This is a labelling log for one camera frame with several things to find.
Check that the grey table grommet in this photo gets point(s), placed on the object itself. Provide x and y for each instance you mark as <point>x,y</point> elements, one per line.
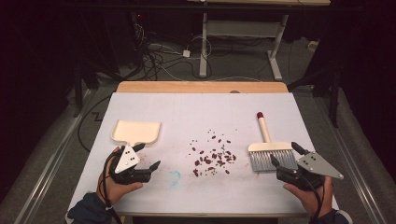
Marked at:
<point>234,91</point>

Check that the wooden table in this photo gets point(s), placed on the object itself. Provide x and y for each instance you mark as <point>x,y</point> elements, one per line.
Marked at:
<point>202,87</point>

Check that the person's right hand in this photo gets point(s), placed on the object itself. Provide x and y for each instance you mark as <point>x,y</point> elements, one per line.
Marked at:
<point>306,199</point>

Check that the person's left hand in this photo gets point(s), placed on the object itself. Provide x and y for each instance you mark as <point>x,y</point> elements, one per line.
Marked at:
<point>116,191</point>

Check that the white power adapter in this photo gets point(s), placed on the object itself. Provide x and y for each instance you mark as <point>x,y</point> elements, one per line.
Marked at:
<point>186,53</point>

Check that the white-legged desk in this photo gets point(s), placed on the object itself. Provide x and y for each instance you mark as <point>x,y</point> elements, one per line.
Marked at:
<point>204,46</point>

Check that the metal floor rail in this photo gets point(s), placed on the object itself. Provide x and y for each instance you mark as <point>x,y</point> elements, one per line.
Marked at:
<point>351,174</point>
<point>49,168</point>

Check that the white floor box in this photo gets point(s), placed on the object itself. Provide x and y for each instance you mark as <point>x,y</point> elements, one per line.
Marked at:
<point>313,45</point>

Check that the cream brush with red tip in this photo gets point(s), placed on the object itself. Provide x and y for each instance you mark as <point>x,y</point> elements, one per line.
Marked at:
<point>271,146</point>

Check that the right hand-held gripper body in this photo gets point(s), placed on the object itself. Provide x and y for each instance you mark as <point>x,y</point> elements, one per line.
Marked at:
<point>317,166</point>

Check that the cream plastic dustpan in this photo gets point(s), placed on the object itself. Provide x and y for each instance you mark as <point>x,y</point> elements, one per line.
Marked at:
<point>135,130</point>

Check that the white table mat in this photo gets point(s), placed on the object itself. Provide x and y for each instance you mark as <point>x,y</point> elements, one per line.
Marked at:
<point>193,118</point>

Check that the scatter of red beans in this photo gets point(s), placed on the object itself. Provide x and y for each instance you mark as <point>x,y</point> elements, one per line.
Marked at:
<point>214,155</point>

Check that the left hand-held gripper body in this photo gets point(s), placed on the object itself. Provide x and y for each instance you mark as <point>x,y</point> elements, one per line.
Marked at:
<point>126,159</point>

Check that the black metal stand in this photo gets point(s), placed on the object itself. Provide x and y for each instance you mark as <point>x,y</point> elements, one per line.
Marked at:
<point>334,102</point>

